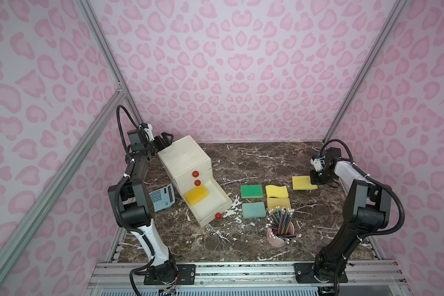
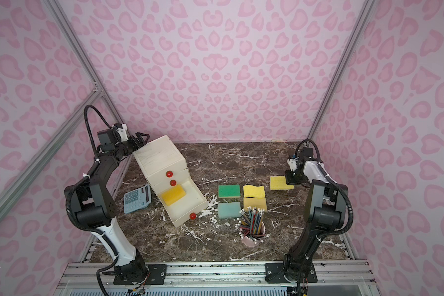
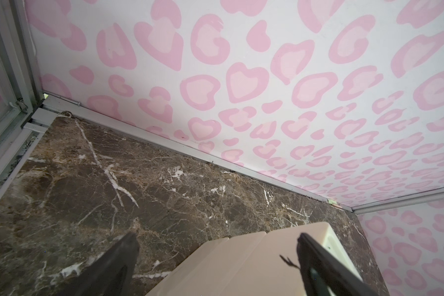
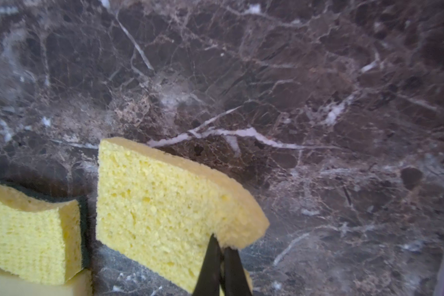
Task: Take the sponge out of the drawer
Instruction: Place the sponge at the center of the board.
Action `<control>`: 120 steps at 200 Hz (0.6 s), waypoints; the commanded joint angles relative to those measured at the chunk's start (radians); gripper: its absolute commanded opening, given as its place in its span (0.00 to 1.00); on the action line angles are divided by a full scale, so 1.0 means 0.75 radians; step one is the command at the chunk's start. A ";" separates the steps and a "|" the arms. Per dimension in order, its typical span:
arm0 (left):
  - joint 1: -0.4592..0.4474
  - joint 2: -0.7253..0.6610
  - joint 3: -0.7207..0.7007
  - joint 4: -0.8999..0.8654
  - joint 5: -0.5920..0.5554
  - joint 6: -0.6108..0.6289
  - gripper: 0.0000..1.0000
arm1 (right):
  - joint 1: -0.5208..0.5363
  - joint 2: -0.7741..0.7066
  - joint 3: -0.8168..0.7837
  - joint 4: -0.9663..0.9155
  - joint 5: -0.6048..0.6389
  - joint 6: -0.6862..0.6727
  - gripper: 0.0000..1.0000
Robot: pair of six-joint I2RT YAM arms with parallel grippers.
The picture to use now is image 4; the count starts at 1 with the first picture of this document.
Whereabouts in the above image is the yellow porous sponge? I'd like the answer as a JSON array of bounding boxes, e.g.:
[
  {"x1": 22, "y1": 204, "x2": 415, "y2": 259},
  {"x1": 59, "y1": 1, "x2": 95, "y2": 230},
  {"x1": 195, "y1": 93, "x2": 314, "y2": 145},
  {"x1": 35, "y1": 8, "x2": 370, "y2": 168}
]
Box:
[{"x1": 96, "y1": 138, "x2": 270, "y2": 292}]

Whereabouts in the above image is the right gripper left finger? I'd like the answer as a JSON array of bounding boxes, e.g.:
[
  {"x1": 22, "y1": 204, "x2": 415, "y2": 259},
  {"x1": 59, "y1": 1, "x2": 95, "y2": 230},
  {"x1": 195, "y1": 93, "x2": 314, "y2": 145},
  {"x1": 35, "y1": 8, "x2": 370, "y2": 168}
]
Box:
[{"x1": 192, "y1": 234, "x2": 222, "y2": 296}]

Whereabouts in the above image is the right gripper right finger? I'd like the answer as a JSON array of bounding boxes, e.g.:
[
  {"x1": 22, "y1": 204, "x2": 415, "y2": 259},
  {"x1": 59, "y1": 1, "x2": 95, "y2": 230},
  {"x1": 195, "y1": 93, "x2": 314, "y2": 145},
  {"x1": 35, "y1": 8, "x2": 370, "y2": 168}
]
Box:
[{"x1": 220, "y1": 248, "x2": 252, "y2": 296}]

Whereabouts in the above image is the beige tan sponge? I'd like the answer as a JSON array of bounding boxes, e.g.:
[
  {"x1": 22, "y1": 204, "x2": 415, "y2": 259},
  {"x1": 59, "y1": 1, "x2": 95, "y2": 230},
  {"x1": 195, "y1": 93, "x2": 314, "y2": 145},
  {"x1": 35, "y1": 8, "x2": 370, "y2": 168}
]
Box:
[{"x1": 0, "y1": 269, "x2": 93, "y2": 296}]

